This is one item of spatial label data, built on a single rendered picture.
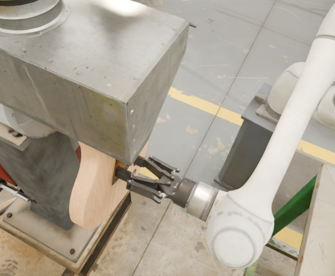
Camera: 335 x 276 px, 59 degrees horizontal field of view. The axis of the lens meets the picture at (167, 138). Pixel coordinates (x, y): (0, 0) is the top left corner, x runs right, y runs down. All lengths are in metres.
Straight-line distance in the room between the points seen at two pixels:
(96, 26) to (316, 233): 0.83
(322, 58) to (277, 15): 2.78
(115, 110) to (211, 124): 1.94
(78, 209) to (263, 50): 2.54
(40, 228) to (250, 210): 1.22
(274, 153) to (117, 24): 0.39
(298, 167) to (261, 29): 1.55
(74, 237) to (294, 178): 1.46
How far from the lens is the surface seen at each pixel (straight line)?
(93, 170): 0.69
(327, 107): 1.31
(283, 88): 1.34
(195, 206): 0.75
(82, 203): 0.73
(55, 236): 1.59
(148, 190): 0.75
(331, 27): 0.80
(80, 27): 0.42
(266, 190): 0.60
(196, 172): 2.02
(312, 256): 0.98
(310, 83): 0.76
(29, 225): 1.66
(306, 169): 2.29
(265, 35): 3.20
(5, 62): 0.43
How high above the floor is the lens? 1.77
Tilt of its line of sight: 56 degrees down
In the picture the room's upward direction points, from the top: 6 degrees clockwise
